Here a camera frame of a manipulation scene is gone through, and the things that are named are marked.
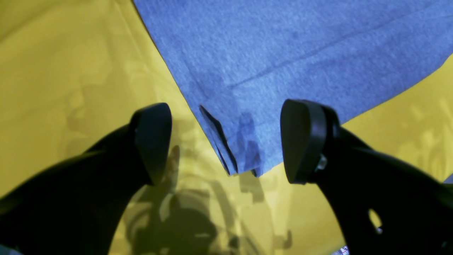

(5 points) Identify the grey t-shirt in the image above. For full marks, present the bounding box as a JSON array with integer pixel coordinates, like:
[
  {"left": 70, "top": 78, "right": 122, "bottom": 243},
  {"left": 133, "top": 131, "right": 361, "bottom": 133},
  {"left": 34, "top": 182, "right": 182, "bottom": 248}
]
[{"left": 134, "top": 0, "right": 453, "bottom": 176}]

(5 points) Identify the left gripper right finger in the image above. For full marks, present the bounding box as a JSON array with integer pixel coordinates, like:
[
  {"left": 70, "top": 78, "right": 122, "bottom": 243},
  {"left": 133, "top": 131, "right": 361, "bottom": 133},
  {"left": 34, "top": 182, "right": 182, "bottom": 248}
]
[{"left": 280, "top": 100, "right": 453, "bottom": 255}]

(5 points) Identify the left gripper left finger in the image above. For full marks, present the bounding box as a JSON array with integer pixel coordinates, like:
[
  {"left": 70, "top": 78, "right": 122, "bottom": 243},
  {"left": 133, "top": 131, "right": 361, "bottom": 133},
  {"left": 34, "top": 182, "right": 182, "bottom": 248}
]
[{"left": 0, "top": 103, "right": 172, "bottom": 255}]

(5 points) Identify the yellow table cloth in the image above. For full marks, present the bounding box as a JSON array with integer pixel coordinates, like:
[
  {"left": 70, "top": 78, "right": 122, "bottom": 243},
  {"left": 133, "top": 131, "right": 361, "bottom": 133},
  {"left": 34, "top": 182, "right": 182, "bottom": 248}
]
[{"left": 0, "top": 0, "right": 452, "bottom": 255}]

